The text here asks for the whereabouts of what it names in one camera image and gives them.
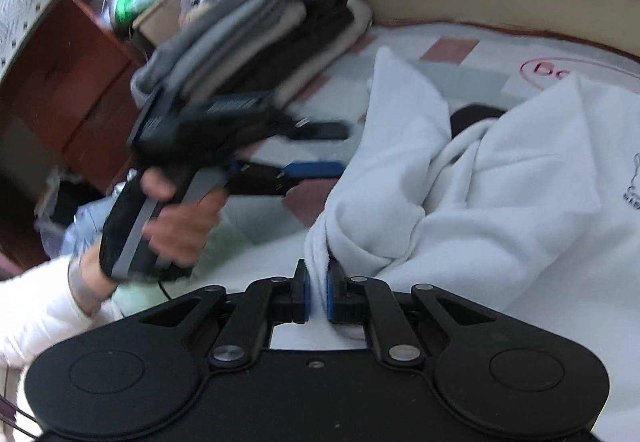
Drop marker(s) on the dark grey folded garment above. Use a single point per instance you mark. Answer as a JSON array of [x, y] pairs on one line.
[[225, 12]]

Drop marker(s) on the cream folded garment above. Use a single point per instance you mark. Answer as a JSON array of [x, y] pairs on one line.
[[357, 22]]

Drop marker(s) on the checkered floor mat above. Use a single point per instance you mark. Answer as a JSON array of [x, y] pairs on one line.
[[450, 47]]

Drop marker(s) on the beige folded garment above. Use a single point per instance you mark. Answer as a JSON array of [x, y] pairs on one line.
[[292, 17]]

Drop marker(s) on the crumpled grey white garment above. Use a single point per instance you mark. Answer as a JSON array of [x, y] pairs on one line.
[[87, 229]]

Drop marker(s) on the person's left forearm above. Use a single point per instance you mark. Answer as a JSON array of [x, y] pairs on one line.
[[35, 317]]

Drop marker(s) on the brown wooden dresser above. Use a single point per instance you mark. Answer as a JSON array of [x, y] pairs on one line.
[[75, 97]]

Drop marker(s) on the beige nightstand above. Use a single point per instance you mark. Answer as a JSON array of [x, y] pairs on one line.
[[160, 19]]

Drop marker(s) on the white sweatshirt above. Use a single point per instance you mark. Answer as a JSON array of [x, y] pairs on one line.
[[500, 222]]

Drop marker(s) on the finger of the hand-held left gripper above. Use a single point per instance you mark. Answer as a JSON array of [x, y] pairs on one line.
[[312, 168], [320, 130]]

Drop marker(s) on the dark brown folded garment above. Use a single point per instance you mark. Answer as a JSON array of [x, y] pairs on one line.
[[320, 32]]

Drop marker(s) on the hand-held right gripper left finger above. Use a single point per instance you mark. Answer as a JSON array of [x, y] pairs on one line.
[[306, 294]]

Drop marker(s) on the light grey folded garment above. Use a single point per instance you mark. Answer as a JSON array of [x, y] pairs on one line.
[[235, 47]]

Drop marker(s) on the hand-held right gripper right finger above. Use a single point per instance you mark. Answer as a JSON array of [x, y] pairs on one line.
[[330, 294]]

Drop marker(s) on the beige bed mattress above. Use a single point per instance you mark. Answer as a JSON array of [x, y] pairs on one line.
[[500, 7]]

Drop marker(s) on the person's left hand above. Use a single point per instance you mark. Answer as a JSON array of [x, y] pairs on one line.
[[185, 232]]

